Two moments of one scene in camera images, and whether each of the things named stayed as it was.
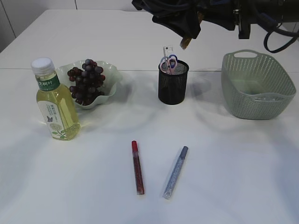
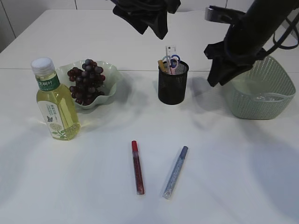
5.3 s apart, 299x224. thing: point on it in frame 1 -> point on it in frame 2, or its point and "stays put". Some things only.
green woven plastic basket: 255,86 stays put
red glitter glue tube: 139,185 stays put
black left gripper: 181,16 -> 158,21
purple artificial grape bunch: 88,81 stays put
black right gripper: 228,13 -> 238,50
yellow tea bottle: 56,102 stays put
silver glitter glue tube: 182,155 stays put
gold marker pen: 186,40 -> 161,66
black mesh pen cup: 172,88 stays put
